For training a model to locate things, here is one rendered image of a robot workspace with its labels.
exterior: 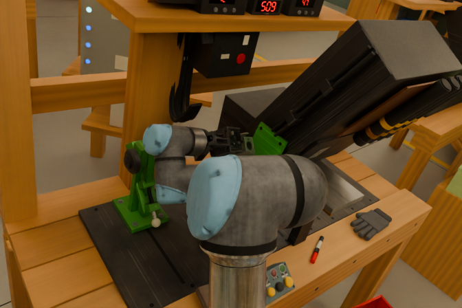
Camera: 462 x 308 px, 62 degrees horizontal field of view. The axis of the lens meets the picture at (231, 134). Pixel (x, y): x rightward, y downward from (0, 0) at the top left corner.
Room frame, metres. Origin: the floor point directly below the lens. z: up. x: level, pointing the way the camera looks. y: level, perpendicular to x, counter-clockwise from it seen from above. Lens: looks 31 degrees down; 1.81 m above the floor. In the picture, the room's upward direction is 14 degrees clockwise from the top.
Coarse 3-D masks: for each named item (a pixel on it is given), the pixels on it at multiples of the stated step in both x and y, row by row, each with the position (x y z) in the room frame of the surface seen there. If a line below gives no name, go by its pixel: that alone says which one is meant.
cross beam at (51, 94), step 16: (256, 64) 1.52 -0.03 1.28; (272, 64) 1.56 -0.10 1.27; (288, 64) 1.62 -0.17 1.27; (304, 64) 1.69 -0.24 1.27; (32, 80) 0.93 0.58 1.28; (48, 80) 0.96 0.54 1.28; (64, 80) 0.98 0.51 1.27; (80, 80) 1.00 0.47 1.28; (96, 80) 1.03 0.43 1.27; (112, 80) 1.06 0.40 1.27; (192, 80) 1.27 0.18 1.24; (208, 80) 1.32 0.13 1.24; (224, 80) 1.38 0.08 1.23; (240, 80) 1.43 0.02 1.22; (256, 80) 1.50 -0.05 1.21; (272, 80) 1.56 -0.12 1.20; (288, 80) 1.64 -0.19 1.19; (32, 96) 0.90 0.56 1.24; (48, 96) 0.93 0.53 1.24; (64, 96) 0.96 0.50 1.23; (80, 96) 1.00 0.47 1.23; (96, 96) 1.03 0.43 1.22; (112, 96) 1.07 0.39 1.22; (32, 112) 0.90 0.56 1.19; (48, 112) 0.93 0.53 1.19
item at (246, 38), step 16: (224, 32) 1.09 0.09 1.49; (240, 32) 1.13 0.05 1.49; (256, 32) 1.18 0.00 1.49; (192, 48) 1.14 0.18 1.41; (208, 48) 1.08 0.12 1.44; (224, 48) 1.10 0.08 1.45; (240, 48) 1.14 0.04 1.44; (192, 64) 1.13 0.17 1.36; (208, 64) 1.07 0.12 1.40; (224, 64) 1.11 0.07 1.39; (240, 64) 1.15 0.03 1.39
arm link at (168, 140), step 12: (144, 132) 0.78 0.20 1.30; (156, 132) 0.75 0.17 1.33; (168, 132) 0.77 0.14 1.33; (180, 132) 0.79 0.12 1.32; (192, 132) 0.82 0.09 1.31; (144, 144) 0.76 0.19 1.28; (156, 144) 0.74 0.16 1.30; (168, 144) 0.75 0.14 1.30; (180, 144) 0.77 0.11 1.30; (192, 144) 0.80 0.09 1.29; (156, 156) 0.74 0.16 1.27; (168, 156) 0.74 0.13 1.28; (180, 156) 0.75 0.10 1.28
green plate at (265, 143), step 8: (264, 128) 1.02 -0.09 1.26; (256, 136) 1.02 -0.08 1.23; (264, 136) 1.00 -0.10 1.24; (272, 136) 0.99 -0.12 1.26; (280, 136) 0.98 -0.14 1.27; (256, 144) 1.01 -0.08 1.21; (264, 144) 0.99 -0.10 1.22; (272, 144) 0.97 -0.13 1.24; (280, 144) 0.96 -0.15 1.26; (256, 152) 0.99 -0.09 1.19; (264, 152) 0.98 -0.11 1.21; (272, 152) 0.96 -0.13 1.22; (280, 152) 0.95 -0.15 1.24
